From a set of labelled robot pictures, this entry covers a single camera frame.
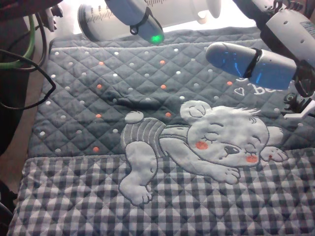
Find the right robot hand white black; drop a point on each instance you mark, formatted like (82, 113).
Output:
(270, 66)

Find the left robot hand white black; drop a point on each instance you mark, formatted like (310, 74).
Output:
(140, 22)

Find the large translucent plastic syringe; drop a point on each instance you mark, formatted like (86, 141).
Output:
(105, 24)

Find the grey bear print quilt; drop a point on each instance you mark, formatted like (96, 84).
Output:
(172, 191)

